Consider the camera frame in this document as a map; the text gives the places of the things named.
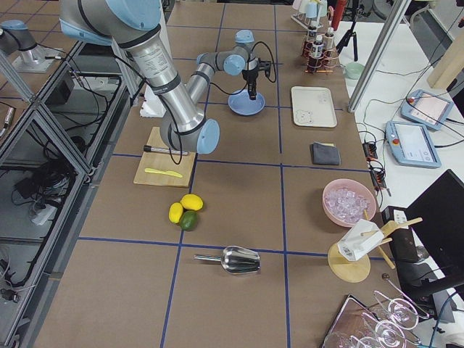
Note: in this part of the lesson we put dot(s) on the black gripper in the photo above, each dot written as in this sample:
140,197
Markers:
250,76

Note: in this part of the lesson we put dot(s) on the blue plastic plate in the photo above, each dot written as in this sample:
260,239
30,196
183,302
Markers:
242,105

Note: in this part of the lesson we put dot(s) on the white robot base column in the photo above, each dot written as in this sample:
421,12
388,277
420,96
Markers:
151,106

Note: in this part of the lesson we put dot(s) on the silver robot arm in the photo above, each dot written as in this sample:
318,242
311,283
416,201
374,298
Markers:
15,36
135,27

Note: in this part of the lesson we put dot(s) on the cream bear serving tray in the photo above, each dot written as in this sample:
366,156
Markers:
313,107

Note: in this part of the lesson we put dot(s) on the dark tea bottle middle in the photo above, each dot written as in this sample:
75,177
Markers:
316,53

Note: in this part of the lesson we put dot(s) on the dark tea bottle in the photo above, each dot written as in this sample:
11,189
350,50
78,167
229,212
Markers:
328,43
311,35
316,53

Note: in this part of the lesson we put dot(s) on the dark tea bottle left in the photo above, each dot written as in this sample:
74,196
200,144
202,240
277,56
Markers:
311,35

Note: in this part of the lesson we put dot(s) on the dark tea bottle right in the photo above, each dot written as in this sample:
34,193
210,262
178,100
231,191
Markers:
328,43

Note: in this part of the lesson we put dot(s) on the grey folded cloth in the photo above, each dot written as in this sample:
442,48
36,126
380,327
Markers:
324,154

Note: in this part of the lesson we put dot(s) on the mint green bowl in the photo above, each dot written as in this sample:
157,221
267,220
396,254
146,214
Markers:
353,70

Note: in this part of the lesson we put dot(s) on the yellow plastic knife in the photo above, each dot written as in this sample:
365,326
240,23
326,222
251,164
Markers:
163,172

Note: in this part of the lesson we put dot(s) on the red cylinder bottle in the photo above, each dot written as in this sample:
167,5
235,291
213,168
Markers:
338,13

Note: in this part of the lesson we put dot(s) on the wooden cutting board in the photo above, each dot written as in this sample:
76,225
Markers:
182,165

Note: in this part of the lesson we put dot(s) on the large yellow lemon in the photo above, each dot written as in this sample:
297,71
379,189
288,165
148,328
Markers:
192,202

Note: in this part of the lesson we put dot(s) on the small yellow lemon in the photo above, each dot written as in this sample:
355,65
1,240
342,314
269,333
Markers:
175,212

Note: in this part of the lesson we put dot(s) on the green lime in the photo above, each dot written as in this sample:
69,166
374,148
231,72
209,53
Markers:
188,220

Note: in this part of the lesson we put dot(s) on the pink bowl of ice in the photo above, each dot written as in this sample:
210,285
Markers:
346,201

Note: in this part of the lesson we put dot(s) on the near blue teach pendant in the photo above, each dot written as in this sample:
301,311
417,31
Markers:
411,144

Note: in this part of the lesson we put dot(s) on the blue teach pendant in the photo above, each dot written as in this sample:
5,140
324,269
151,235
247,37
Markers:
428,109
411,144

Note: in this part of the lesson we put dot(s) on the far blue teach pendant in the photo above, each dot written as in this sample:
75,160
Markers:
428,109

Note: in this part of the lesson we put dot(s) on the steel ice scoop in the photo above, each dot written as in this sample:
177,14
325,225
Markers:
235,260

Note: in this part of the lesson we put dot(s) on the black monitor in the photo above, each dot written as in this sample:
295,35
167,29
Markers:
440,207

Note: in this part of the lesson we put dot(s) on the wine glass on tray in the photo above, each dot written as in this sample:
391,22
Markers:
398,310

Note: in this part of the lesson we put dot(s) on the copper wire bottle rack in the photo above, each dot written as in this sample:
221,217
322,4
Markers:
325,66

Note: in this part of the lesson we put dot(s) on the white wire cup rack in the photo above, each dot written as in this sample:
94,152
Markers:
309,12

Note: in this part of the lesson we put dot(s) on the black camera tripod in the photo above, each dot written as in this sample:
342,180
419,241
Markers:
351,34

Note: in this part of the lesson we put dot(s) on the aluminium frame post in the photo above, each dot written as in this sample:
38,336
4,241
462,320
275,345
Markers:
385,36

